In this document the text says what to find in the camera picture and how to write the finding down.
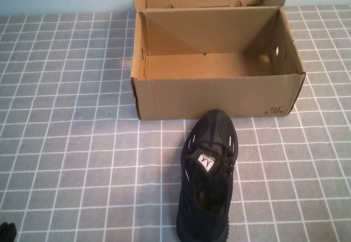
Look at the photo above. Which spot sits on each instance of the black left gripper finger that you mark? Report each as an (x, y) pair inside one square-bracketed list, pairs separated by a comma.
[(11, 233), (3, 232)]

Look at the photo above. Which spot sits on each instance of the black knit sneaker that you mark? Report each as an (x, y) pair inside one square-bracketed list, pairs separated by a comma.
[(211, 143)]

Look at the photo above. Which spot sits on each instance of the brown cardboard shoe box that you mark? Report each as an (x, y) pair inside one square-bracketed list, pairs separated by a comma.
[(208, 94)]

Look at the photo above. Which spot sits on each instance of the grey white checked tablecloth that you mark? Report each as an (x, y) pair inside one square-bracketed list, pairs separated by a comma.
[(82, 143)]

